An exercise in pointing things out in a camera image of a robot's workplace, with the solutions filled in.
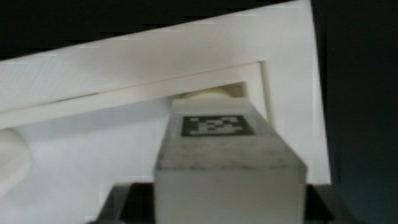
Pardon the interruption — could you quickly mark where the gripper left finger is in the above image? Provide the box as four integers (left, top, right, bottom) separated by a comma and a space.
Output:
88, 183, 157, 224

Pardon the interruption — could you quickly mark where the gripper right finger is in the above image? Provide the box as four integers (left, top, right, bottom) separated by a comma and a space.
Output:
305, 184, 369, 224

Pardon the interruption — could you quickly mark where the white leg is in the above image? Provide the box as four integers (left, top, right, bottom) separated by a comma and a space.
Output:
155, 98, 308, 224

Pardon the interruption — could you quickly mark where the white square tabletop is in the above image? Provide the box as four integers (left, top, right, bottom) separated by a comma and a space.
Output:
0, 0, 331, 224

